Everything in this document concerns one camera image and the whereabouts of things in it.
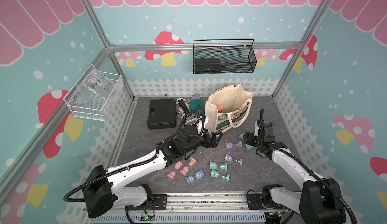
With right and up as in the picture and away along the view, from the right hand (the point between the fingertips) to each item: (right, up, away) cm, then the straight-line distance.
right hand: (249, 136), depth 89 cm
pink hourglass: (-45, -20, -8) cm, 50 cm away
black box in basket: (-25, +42, -1) cm, 48 cm away
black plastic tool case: (-56, +13, +18) cm, 61 cm away
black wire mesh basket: (-12, +50, +6) cm, 52 cm away
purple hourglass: (-13, -12, -3) cm, 18 cm away
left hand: (-22, +3, -17) cm, 28 cm away
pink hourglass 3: (-16, +17, +7) cm, 25 cm away
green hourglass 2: (0, -7, +1) cm, 7 cm away
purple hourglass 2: (-11, -6, +1) cm, 13 cm away
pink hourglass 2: (-34, -14, -4) cm, 37 cm away
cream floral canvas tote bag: (-10, +17, +14) cm, 25 cm away
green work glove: (-31, +20, +24) cm, 44 cm away
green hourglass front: (-21, -19, -9) cm, 30 cm away
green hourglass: (-21, -16, -5) cm, 27 cm away
